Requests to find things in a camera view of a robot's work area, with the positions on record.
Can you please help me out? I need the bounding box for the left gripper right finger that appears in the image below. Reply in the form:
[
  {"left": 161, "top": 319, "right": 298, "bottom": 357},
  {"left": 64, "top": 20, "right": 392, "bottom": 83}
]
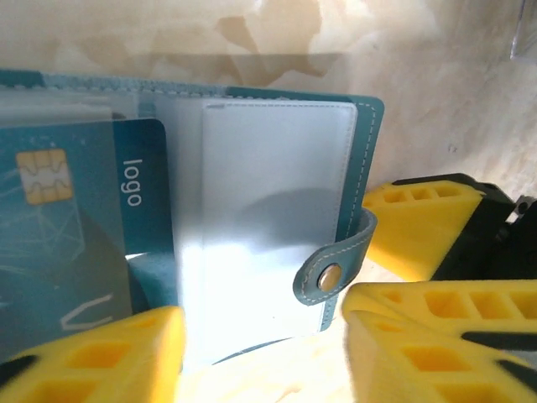
[{"left": 341, "top": 280, "right": 537, "bottom": 403}]

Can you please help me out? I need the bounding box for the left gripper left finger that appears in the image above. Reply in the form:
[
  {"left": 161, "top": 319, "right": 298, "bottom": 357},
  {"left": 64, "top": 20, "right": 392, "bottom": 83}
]
[{"left": 0, "top": 305, "right": 186, "bottom": 403}]

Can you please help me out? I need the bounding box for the teal card holder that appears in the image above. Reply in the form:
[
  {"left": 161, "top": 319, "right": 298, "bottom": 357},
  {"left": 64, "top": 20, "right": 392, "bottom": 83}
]
[{"left": 0, "top": 68, "right": 385, "bottom": 366}]

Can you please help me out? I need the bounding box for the blue credit card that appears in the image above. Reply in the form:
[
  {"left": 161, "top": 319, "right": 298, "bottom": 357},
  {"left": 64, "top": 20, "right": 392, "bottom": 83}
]
[{"left": 0, "top": 118, "right": 175, "bottom": 332}]

